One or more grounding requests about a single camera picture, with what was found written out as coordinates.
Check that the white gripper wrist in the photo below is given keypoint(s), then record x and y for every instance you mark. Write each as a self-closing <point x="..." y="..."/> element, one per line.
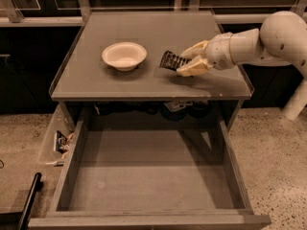
<point x="218" y="51"/>

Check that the black rxbar chocolate wrapper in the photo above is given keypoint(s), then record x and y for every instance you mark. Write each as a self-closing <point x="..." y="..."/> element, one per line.
<point x="172" y="61"/>

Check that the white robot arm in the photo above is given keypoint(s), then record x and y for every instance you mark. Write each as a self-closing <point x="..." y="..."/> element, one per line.
<point x="281" y="40"/>

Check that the grey counter cabinet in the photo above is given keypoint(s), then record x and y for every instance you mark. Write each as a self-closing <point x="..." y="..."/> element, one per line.
<point x="84" y="77"/>

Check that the open grey top drawer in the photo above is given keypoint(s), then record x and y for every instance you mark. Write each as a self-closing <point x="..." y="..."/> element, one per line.
<point x="133" y="171"/>

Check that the white paper bowl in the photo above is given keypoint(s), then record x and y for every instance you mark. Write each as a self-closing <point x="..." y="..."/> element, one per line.
<point x="124" y="56"/>

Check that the snack packets in bin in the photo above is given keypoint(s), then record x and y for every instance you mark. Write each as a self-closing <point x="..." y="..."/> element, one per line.
<point x="62" y="143"/>

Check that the metal railing frame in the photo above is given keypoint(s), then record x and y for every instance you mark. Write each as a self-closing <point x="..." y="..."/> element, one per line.
<point x="49" y="12"/>

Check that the black bar handle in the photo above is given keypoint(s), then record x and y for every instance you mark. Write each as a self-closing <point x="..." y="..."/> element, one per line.
<point x="37" y="185"/>

